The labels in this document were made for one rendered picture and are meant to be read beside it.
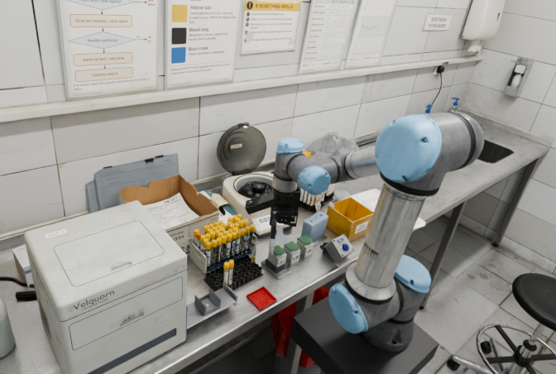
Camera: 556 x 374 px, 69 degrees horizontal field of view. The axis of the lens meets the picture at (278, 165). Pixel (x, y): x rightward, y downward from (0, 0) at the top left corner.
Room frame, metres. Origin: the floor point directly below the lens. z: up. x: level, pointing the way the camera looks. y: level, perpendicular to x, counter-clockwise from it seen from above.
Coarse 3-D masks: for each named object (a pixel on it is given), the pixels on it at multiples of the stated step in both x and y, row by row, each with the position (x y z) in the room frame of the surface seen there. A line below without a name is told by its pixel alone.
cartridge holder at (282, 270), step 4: (264, 260) 1.07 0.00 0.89; (268, 260) 1.04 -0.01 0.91; (264, 264) 1.05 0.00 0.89; (268, 264) 1.04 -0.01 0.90; (272, 264) 1.03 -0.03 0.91; (284, 264) 1.03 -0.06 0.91; (268, 268) 1.03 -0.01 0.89; (272, 268) 1.02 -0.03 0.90; (276, 268) 1.01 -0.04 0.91; (280, 268) 1.02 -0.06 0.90; (284, 268) 1.04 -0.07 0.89; (288, 268) 1.04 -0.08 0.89; (272, 272) 1.02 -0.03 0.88; (276, 272) 1.01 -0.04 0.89; (280, 272) 1.02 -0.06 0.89; (284, 272) 1.02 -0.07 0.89; (288, 272) 1.03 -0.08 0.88; (276, 276) 1.00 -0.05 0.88; (280, 276) 1.00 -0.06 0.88
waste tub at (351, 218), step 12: (336, 204) 1.36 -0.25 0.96; (348, 204) 1.42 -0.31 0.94; (360, 204) 1.38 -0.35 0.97; (336, 216) 1.30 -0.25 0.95; (348, 216) 1.41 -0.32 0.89; (360, 216) 1.37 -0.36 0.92; (336, 228) 1.29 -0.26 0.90; (348, 228) 1.25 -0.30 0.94; (360, 228) 1.28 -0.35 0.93; (348, 240) 1.24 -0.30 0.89
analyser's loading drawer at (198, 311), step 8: (224, 288) 0.88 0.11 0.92; (208, 296) 0.85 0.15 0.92; (216, 296) 0.82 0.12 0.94; (224, 296) 0.86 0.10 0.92; (232, 296) 0.85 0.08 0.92; (192, 304) 0.81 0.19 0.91; (200, 304) 0.79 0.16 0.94; (208, 304) 0.82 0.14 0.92; (216, 304) 0.82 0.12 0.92; (224, 304) 0.83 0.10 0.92; (192, 312) 0.78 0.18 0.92; (200, 312) 0.79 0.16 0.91; (208, 312) 0.79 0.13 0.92; (216, 312) 0.80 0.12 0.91; (192, 320) 0.76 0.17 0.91; (200, 320) 0.76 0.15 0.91
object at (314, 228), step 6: (312, 216) 1.24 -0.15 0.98; (318, 216) 1.25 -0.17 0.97; (324, 216) 1.25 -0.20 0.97; (306, 222) 1.20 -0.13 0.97; (312, 222) 1.21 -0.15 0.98; (318, 222) 1.21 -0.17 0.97; (324, 222) 1.25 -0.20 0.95; (306, 228) 1.20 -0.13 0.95; (312, 228) 1.19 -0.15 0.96; (318, 228) 1.22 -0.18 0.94; (324, 228) 1.25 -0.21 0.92; (306, 234) 1.19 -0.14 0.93; (312, 234) 1.19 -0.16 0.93; (318, 234) 1.22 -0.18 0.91; (318, 240) 1.22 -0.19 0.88
